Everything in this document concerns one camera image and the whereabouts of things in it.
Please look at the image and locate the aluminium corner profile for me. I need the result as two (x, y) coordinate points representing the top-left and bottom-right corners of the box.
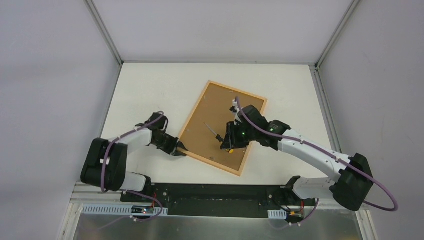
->
(309, 0), (362, 152)
(83, 0), (124, 67)

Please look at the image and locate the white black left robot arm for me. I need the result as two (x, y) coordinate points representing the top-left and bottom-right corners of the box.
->
(80, 111), (188, 203)

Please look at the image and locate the white slotted cable duct right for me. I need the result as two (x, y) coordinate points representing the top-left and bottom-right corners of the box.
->
(267, 209), (287, 220)

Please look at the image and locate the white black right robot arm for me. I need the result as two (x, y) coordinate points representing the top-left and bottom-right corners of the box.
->
(181, 101), (374, 211)

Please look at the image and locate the aluminium corner profile right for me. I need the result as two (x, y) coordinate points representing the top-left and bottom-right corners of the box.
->
(309, 0), (362, 152)

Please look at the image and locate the black yellow screwdriver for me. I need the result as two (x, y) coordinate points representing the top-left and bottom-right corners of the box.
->
(204, 122), (234, 154)

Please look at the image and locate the white slotted cable duct left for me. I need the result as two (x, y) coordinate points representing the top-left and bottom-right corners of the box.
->
(81, 204), (168, 217)

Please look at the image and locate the aluminium front table rail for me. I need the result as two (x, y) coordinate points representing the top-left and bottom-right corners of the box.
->
(70, 181), (121, 204)

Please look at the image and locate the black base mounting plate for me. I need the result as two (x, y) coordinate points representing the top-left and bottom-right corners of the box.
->
(120, 183), (317, 220)

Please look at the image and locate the aluminium corner profile left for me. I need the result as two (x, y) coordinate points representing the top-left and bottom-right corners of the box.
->
(83, 0), (124, 67)

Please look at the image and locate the white slotted cable duct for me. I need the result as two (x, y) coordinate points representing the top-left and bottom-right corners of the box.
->
(81, 204), (168, 217)
(267, 209), (287, 220)

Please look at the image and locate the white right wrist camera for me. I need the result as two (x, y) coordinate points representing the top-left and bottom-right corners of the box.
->
(229, 99), (240, 115)

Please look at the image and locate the yellow wooden picture frame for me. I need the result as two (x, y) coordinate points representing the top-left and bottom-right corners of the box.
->
(177, 80), (269, 177)

